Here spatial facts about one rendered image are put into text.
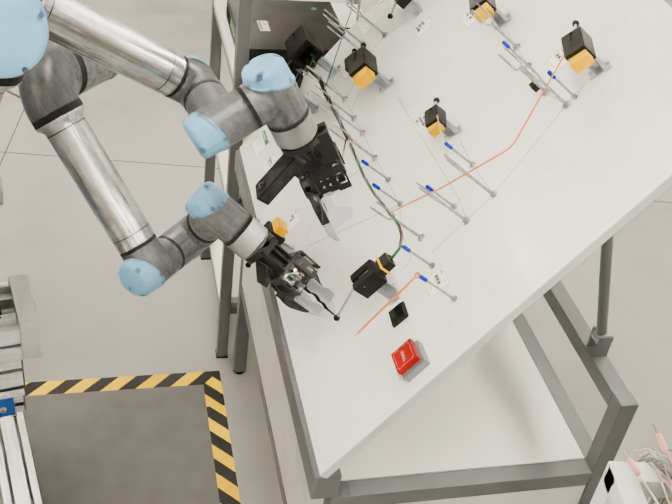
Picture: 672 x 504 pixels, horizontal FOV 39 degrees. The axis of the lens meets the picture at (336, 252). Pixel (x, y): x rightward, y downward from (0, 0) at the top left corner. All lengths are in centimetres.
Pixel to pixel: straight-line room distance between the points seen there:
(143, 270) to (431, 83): 81
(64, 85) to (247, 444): 159
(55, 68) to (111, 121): 283
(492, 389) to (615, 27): 83
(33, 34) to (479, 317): 88
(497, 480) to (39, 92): 115
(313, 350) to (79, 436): 123
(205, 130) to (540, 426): 104
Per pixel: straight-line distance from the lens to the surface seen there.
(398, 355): 173
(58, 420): 309
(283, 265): 179
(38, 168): 422
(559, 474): 205
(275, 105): 151
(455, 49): 217
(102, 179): 172
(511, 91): 195
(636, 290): 403
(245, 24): 258
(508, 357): 226
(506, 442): 207
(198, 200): 175
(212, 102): 152
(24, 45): 131
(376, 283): 181
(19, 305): 178
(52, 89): 171
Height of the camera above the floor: 227
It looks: 37 degrees down
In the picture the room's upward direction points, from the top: 9 degrees clockwise
